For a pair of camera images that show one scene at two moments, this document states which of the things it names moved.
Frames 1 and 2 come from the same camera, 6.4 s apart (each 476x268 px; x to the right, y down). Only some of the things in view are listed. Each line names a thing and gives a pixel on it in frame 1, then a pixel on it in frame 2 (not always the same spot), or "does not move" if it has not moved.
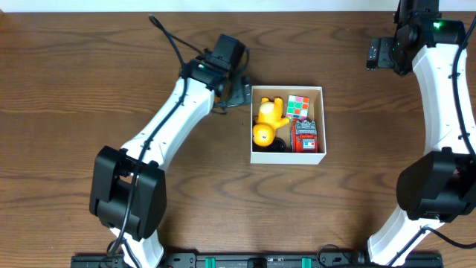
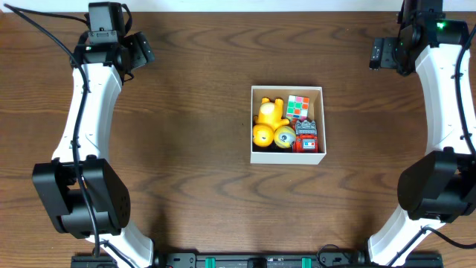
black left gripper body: (240, 94) → (103, 36)
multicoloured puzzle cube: (297, 106) does not move
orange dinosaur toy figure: (269, 117) does not move
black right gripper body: (381, 50) does not move
